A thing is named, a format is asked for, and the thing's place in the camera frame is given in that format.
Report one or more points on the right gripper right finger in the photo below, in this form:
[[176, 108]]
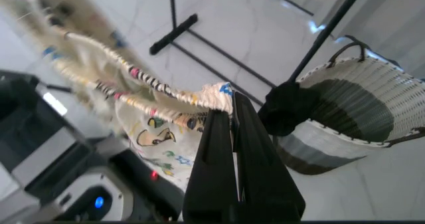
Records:
[[265, 171]]

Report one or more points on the white curtain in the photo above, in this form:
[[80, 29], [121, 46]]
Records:
[[382, 18]]

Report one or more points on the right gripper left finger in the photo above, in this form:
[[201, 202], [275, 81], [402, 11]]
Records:
[[209, 171]]

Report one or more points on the black clothes rack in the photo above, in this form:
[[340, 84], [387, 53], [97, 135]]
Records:
[[327, 29]]

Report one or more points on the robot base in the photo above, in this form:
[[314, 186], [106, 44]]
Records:
[[66, 171]]

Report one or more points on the white laundry basket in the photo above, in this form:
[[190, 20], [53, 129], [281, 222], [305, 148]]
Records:
[[382, 81]]

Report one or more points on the cream printed garment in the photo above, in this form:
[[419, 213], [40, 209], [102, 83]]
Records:
[[166, 147]]

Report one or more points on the black garment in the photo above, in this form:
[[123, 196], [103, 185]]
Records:
[[285, 107]]

